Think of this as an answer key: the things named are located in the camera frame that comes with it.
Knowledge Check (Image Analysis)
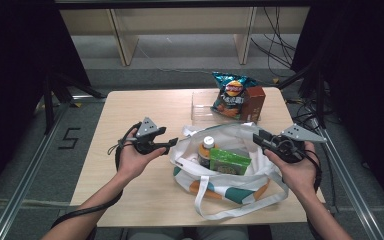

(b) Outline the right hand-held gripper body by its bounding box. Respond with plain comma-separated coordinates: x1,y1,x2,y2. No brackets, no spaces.
265,123,328,165

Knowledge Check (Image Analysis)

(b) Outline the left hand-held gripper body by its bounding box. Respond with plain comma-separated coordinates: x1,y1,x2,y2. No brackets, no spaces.
133,116,168,156

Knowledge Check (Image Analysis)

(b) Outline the brown carton box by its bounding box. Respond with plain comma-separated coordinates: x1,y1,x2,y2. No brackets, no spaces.
240,85,267,124

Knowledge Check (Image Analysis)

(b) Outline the orange juice bottle white cap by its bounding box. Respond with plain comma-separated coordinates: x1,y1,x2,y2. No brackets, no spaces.
197,135,219,169

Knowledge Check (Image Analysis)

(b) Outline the green carton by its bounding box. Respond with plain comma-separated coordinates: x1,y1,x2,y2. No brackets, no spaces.
208,147,253,177

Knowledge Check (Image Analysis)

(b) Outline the clear plastic box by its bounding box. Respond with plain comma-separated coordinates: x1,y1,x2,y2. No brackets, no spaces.
190,91,262,126

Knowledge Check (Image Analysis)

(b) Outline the blue chip bag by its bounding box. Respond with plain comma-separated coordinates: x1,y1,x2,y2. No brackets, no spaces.
211,71,258,121

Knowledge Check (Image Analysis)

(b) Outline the white tote bag orange teal pattern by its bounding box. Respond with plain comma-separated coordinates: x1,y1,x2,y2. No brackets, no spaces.
169,121,290,222

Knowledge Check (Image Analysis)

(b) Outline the person's left hand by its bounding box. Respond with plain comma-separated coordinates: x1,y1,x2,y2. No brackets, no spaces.
117,128,168,181

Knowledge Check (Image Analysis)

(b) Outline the person's right hand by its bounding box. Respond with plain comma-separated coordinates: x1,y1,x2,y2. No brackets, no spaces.
263,141,320,200

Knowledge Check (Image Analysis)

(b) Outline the black stand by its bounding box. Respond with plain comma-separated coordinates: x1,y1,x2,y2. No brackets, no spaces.
277,63,328,130
42,72,105,135

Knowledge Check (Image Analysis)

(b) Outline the black curtain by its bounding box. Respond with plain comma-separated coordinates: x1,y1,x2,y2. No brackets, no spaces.
289,0,384,214
0,0,93,204

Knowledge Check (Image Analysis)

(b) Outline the beige background desk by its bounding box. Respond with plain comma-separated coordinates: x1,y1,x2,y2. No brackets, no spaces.
59,5,312,67

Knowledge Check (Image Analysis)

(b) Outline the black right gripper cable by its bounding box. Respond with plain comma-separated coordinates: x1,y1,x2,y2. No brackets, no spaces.
298,149,324,240

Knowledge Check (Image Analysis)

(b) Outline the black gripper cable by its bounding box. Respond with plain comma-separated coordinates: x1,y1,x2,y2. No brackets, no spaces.
50,121,144,228
298,149,324,240

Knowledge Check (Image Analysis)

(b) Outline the white floor cable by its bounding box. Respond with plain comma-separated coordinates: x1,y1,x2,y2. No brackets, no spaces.
135,42,215,76

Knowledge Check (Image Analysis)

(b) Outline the metal floor rail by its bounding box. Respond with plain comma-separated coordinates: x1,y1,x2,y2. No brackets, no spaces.
0,99,75,240
309,122,384,240

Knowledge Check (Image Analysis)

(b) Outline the bundle of hanging black cables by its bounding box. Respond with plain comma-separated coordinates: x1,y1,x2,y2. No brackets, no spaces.
249,6,298,78

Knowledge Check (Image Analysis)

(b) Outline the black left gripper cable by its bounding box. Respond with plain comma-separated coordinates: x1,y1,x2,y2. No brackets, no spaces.
50,121,144,228

